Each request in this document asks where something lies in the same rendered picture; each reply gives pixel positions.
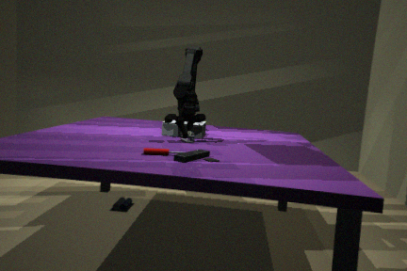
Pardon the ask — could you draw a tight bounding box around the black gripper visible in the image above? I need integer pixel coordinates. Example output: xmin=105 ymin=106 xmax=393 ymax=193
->
xmin=165 ymin=103 xmax=206 ymax=136

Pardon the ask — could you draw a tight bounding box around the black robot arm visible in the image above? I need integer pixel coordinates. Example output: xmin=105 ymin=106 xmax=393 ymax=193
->
xmin=173 ymin=46 xmax=203 ymax=116

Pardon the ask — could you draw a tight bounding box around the red-handled screwdriver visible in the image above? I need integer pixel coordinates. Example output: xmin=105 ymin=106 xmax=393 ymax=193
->
xmin=144 ymin=148 xmax=182 ymax=155

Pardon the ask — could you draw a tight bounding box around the black cylindrical battery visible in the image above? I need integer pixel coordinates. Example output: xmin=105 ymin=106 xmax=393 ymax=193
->
xmin=183 ymin=131 xmax=192 ymax=139

